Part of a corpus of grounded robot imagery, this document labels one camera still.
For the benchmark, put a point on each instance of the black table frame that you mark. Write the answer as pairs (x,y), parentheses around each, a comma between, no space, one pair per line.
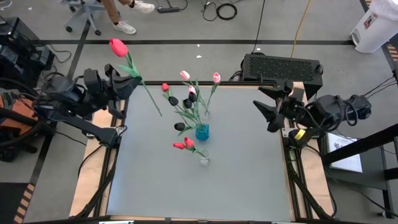
(233,83)

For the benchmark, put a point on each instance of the blue glass vase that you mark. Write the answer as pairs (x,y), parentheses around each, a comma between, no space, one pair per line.
(202,132)

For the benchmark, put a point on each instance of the black computer tower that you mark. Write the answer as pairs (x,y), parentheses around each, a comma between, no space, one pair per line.
(280,68)

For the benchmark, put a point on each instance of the person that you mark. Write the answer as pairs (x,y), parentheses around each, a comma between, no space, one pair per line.
(124,26)

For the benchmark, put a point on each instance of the silver aluminium extrusion bar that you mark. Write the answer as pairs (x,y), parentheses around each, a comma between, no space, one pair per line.
(116,222)

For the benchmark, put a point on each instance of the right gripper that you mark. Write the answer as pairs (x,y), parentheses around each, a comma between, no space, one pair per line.
(293,109)

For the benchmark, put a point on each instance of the white metal bracket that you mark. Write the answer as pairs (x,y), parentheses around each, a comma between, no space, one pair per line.
(284,133)

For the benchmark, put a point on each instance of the grey office chair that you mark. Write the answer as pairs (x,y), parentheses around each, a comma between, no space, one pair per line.
(84,15)

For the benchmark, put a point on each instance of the white trash bin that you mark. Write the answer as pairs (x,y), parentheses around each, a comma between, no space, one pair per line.
(376,28)

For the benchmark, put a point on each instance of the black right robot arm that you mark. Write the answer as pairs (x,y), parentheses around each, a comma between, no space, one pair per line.
(335,112)

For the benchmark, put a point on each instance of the black equipment case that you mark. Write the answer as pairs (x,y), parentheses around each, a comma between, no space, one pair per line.
(18,53)

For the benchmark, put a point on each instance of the black power strip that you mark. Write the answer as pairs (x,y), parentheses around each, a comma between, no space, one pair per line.
(168,10)

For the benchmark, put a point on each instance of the orange shop vacuum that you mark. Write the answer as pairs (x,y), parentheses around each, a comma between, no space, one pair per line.
(15,115)

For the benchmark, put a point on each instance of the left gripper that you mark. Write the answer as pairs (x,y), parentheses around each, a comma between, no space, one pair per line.
(99,90)

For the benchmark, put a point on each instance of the wooden side board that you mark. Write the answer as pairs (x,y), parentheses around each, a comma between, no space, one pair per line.
(320,186)
(90,186)

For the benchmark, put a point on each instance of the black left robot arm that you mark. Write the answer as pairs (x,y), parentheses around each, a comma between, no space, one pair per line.
(93,129)

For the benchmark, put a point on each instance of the pink artificial tulip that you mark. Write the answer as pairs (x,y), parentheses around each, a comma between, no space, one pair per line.
(192,89)
(184,75)
(216,77)

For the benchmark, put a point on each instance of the clear glass vase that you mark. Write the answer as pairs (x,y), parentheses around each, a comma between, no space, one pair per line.
(204,159)
(206,113)

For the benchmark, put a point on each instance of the black metal stand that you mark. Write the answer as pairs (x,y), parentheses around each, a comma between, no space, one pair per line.
(360,146)

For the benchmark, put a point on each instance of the white paper booklet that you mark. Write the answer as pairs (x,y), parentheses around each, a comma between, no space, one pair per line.
(345,155)

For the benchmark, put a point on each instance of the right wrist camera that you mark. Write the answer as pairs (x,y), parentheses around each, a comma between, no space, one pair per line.
(275,124)

